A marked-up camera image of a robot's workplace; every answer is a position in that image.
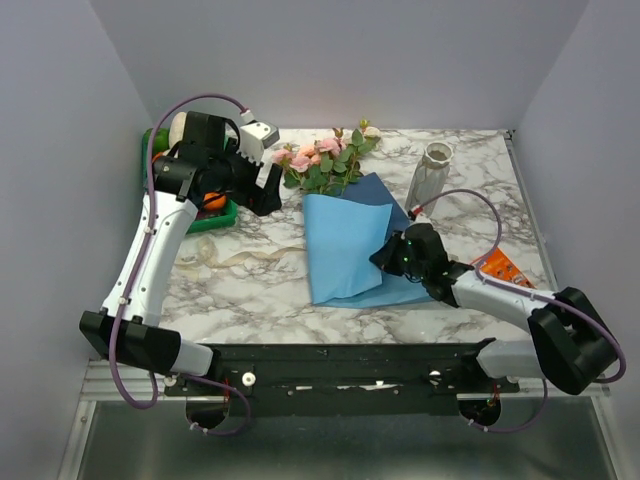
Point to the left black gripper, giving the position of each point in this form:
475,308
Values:
246,197

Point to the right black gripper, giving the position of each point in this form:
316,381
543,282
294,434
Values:
384,257

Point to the blue wrapping paper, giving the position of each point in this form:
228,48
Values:
341,233

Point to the pink flower stem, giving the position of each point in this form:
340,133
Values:
365,138
338,165
302,168

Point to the cream ribbon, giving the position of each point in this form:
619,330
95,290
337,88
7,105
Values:
207,254

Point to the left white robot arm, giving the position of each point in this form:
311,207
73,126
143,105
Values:
126,328

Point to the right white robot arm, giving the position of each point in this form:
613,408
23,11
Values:
568,343

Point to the white ceramic vase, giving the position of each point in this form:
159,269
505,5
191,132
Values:
429,177

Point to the green plastic basket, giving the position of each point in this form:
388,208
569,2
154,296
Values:
205,220

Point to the orange fruit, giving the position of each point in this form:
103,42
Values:
213,201

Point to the orange snack packet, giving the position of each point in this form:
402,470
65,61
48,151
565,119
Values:
499,266

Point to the white radish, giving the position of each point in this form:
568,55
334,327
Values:
176,130

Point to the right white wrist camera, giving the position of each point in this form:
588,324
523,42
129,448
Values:
418,212

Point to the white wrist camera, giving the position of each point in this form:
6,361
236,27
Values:
255,139
418,212

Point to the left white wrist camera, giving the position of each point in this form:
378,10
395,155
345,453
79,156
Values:
255,139

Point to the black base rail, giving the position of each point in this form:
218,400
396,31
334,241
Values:
347,380

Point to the aluminium frame bar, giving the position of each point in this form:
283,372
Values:
98,385

